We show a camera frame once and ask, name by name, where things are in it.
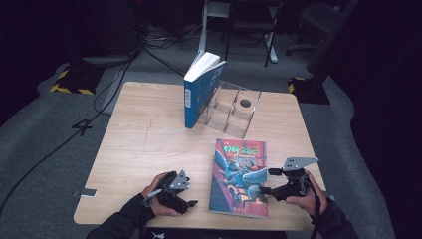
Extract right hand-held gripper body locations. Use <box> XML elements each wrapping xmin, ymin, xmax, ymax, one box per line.
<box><xmin>275</xmin><ymin>156</ymin><xmax>319</xmax><ymax>202</ymax></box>

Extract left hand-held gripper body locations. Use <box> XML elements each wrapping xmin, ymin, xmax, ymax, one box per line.
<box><xmin>155</xmin><ymin>169</ymin><xmax>192</xmax><ymax>215</ymax></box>

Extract red illustrated book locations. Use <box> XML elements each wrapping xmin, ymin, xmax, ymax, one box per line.
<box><xmin>208</xmin><ymin>138</ymin><xmax>270</xmax><ymax>219</ymax></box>

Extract clear acrylic book rack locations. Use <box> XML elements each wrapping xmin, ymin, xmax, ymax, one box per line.
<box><xmin>197</xmin><ymin>80</ymin><xmax>262</xmax><ymax>139</ymax></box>

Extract blue book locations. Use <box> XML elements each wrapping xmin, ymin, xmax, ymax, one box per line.
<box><xmin>183</xmin><ymin>51</ymin><xmax>228</xmax><ymax>129</ymax></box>

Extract person's left hand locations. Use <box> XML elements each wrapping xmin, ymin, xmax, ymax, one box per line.
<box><xmin>140</xmin><ymin>171</ymin><xmax>182</xmax><ymax>217</ymax></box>

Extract person's right hand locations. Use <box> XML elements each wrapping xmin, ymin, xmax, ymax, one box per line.
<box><xmin>285</xmin><ymin>170</ymin><xmax>329</xmax><ymax>217</ymax></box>

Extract person's black shoe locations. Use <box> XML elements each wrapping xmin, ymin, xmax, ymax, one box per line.
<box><xmin>145</xmin><ymin>229</ymin><xmax>170</xmax><ymax>239</ymax></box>

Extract yellow black striped stand base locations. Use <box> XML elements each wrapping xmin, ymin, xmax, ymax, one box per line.
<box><xmin>288</xmin><ymin>77</ymin><xmax>331</xmax><ymax>106</ymax></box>
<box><xmin>49</xmin><ymin>64</ymin><xmax>106</xmax><ymax>96</ymax></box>

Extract grey tape piece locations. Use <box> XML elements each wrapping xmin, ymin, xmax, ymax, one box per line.
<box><xmin>71</xmin><ymin>187</ymin><xmax>98</xmax><ymax>199</ymax></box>

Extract white desk leg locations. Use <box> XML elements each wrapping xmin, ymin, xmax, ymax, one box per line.
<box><xmin>197</xmin><ymin>0</ymin><xmax>230</xmax><ymax>58</ymax></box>
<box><xmin>264</xmin><ymin>6</ymin><xmax>279</xmax><ymax>64</ymax></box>

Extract black office chair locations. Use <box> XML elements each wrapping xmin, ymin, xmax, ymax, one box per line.
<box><xmin>285</xmin><ymin>1</ymin><xmax>336</xmax><ymax>58</ymax></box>

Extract grey round stand base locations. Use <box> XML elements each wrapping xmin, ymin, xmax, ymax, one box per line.
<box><xmin>81</xmin><ymin>54</ymin><xmax>133</xmax><ymax>69</ymax></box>

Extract black equipment cabinet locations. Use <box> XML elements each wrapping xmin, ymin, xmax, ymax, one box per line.
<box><xmin>76</xmin><ymin>0</ymin><xmax>140</xmax><ymax>58</ymax></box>

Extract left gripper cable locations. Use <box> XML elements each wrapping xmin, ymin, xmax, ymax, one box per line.
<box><xmin>138</xmin><ymin>188</ymin><xmax>163</xmax><ymax>239</ymax></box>

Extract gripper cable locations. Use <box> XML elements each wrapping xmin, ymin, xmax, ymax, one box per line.
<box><xmin>138</xmin><ymin>188</ymin><xmax>163</xmax><ymax>239</ymax></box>
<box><xmin>300</xmin><ymin>175</ymin><xmax>324</xmax><ymax>239</ymax></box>

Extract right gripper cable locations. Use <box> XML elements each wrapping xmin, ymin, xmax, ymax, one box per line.
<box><xmin>300</xmin><ymin>175</ymin><xmax>324</xmax><ymax>239</ymax></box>

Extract black slanted stand post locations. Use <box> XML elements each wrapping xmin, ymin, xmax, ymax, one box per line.
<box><xmin>305</xmin><ymin>0</ymin><xmax>361</xmax><ymax>84</ymax></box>

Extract thin black floor cable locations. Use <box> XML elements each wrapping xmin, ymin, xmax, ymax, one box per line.
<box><xmin>141</xmin><ymin>46</ymin><xmax>186</xmax><ymax>77</ymax></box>

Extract long black floor cable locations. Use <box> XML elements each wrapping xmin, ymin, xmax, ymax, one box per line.
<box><xmin>0</xmin><ymin>49</ymin><xmax>140</xmax><ymax>217</ymax></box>

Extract black metal chair frame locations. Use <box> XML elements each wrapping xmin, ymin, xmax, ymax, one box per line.
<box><xmin>223</xmin><ymin>0</ymin><xmax>283</xmax><ymax>68</ymax></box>

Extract tangled floor cables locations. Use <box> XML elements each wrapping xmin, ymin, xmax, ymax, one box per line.
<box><xmin>144</xmin><ymin>28</ymin><xmax>200</xmax><ymax>50</ymax></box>

